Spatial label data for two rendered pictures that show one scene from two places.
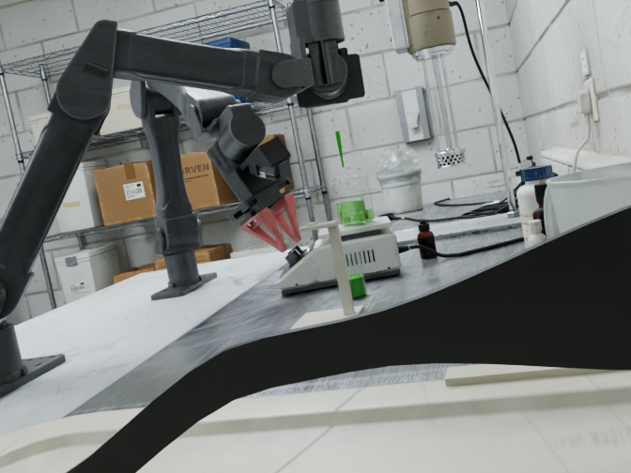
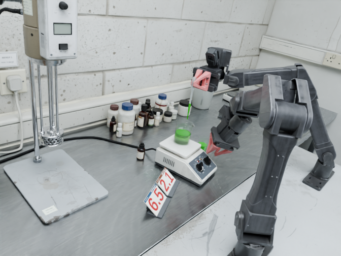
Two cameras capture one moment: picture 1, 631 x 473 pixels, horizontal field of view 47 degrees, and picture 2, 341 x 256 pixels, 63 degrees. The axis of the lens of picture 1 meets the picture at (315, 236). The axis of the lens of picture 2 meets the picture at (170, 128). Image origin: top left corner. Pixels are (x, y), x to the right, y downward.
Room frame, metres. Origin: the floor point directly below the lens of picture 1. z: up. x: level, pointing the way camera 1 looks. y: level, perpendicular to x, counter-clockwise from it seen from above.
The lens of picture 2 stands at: (2.03, 0.28, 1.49)
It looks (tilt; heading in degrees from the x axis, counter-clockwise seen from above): 26 degrees down; 206
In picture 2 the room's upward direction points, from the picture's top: 10 degrees clockwise
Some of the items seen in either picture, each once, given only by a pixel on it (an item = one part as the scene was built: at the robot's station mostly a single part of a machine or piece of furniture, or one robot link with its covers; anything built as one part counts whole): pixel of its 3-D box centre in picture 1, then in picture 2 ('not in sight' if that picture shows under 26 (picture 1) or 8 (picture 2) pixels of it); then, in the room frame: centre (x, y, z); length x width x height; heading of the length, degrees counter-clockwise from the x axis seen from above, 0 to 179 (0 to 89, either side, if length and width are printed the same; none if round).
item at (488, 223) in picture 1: (457, 227); (54, 180); (1.56, -0.31, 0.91); 0.30 x 0.20 x 0.01; 77
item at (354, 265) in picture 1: (349, 276); (202, 144); (1.04, -0.04, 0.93); 0.04 x 0.04 x 0.06
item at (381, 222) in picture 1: (354, 227); (180, 145); (1.20, -0.07, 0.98); 0.12 x 0.12 x 0.01; 87
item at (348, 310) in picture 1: (319, 273); not in sight; (0.89, 0.00, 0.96); 0.08 x 0.08 x 0.13; 75
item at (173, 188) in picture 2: not in sight; (168, 182); (1.34, -0.02, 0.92); 0.09 x 0.06 x 0.04; 13
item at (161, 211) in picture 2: not in sight; (158, 200); (1.44, 0.00, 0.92); 0.09 x 0.06 x 0.04; 13
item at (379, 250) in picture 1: (344, 255); (184, 157); (1.20, -0.04, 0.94); 0.22 x 0.13 x 0.08; 87
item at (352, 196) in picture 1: (351, 202); (183, 133); (1.19, -0.07, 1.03); 0.07 x 0.06 x 0.08; 88
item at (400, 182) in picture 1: (399, 177); not in sight; (2.27, -0.30, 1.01); 0.14 x 0.14 x 0.21
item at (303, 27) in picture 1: (301, 46); (225, 66); (1.01, -0.03, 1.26); 0.12 x 0.09 x 0.12; 105
